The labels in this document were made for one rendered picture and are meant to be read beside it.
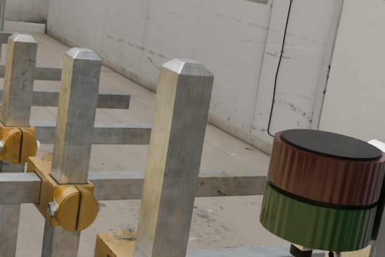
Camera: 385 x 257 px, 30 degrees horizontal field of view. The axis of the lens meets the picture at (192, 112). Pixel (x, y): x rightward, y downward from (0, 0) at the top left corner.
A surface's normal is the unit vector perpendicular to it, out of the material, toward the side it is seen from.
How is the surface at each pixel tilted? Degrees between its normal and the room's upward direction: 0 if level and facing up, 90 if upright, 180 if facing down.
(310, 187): 90
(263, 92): 90
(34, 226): 0
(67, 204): 90
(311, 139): 0
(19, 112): 90
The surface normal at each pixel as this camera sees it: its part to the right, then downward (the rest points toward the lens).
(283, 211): -0.75, 0.03
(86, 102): 0.47, 0.26
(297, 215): -0.54, 0.10
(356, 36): -0.87, -0.03
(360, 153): 0.14, -0.97
